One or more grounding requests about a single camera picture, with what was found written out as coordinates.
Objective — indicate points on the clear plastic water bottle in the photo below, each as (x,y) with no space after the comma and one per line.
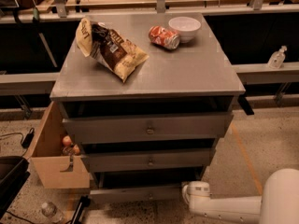
(52,212)

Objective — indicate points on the wooden side box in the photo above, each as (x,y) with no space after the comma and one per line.
(55,170)

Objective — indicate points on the orange fruit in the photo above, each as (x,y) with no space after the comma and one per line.
(76,150)

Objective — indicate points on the yellow brown chip bag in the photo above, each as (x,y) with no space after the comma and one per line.
(118,54)

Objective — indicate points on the grey bottom drawer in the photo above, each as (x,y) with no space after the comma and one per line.
(144,185)

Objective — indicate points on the grey drawer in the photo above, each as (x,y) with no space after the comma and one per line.
(148,127)
(148,160)
(144,185)

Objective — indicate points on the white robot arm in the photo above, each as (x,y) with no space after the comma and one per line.
(279,203)

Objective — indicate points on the grey top drawer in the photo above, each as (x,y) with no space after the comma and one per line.
(148,127)

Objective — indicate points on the grey middle drawer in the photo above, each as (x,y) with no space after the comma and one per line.
(148,160)

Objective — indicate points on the grey drawer cabinet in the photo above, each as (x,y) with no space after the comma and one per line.
(194,78)

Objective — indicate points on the black bin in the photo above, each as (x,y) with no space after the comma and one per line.
(13,174)

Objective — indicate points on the black stand bracket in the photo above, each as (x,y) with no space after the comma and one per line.
(83,203)

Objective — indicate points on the clear soap dispenser bottle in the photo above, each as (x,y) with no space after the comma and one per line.
(277,58)

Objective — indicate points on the red apple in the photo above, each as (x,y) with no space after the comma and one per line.
(67,142)

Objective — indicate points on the red soda can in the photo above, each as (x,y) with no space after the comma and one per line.
(164,37)

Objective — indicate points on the black power adapter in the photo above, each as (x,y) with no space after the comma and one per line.
(28,138)

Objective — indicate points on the white bowl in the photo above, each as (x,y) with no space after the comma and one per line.
(186,27)

